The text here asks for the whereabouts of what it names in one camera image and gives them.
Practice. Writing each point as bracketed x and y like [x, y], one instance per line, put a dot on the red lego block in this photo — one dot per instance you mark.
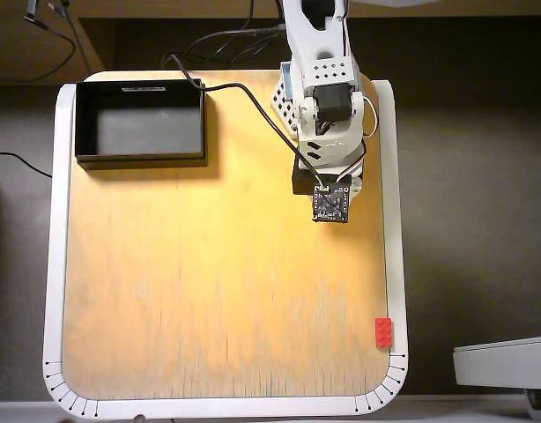
[384, 333]

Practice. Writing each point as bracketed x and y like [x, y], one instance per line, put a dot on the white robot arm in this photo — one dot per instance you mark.
[328, 70]

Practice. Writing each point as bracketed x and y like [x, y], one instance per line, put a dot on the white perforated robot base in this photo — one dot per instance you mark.
[286, 110]

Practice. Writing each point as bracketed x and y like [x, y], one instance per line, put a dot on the black rectangular bin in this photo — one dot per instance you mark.
[138, 128]

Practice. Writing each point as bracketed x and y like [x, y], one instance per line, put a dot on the blue clamp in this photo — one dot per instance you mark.
[287, 81]

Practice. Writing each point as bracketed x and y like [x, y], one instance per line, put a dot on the white table rim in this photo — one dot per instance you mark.
[59, 220]

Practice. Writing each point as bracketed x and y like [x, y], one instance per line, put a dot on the white grey appliance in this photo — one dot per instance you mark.
[504, 365]

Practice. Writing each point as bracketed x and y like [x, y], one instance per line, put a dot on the white rounded device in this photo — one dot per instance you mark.
[539, 403]

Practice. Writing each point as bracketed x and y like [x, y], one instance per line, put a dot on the black wrist camera board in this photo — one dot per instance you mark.
[331, 203]

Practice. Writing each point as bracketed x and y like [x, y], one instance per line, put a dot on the wooden desk frame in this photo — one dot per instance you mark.
[6, 53]

